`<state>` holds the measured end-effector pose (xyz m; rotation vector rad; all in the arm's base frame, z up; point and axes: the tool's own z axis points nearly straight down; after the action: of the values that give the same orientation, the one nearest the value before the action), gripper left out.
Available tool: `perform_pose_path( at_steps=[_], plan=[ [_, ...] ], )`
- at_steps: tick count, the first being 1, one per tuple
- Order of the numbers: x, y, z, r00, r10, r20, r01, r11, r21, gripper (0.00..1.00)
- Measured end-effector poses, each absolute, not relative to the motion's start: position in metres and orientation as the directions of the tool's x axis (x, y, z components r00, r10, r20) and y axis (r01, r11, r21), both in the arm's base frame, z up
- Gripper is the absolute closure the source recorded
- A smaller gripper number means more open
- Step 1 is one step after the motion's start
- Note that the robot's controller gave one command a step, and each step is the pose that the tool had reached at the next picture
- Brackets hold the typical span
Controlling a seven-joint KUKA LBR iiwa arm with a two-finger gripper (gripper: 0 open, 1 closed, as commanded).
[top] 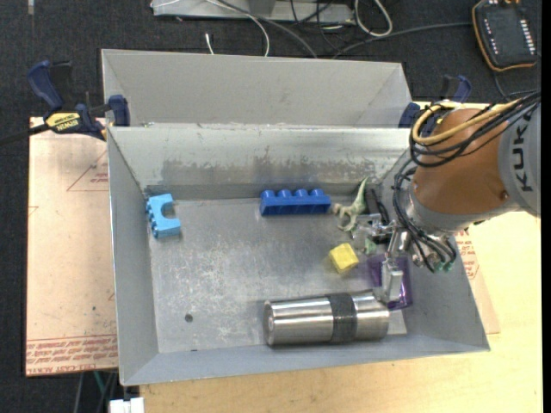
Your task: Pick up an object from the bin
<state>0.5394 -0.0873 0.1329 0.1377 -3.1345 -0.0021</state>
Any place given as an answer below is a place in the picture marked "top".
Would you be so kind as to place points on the pale green toy dinosaur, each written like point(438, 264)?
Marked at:
point(356, 207)

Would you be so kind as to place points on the grey metal bin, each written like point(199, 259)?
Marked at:
point(241, 269)

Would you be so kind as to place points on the blue long toy brick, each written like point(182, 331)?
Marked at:
point(297, 205)

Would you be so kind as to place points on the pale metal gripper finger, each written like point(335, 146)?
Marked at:
point(391, 283)
point(373, 227)

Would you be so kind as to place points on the brown cardboard board, red print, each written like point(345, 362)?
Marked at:
point(69, 248)

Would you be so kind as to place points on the shiny metal cylinder, black band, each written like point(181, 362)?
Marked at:
point(301, 321)

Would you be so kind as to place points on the clear purple plastic block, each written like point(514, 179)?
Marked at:
point(407, 284)

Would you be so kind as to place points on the light blue arch toy block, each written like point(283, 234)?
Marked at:
point(162, 222)

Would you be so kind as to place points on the yellow toy block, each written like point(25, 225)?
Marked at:
point(343, 258)

